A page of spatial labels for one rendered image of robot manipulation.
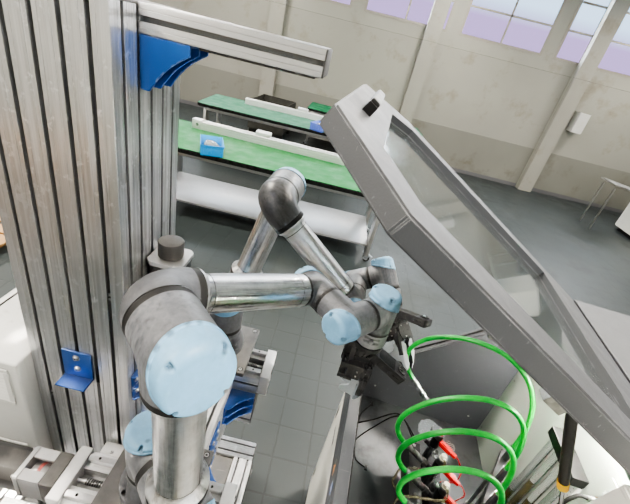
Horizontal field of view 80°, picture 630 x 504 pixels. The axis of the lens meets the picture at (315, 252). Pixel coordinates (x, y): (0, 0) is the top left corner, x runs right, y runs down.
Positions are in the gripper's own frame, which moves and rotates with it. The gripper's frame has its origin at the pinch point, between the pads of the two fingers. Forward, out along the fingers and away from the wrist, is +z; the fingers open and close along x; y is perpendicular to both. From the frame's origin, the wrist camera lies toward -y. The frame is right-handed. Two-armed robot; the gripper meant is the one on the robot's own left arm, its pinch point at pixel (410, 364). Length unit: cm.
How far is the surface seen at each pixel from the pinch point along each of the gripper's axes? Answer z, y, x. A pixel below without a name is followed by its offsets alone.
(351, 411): 14.6, 25.7, 2.2
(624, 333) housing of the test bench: 1, -53, -32
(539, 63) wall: -422, 4, -759
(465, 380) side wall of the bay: 13.4, -2.4, -32.8
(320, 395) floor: 34, 119, -81
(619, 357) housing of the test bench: 4, -51, -17
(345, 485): 29.0, 17.0, 21.6
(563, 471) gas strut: 12, -44, 33
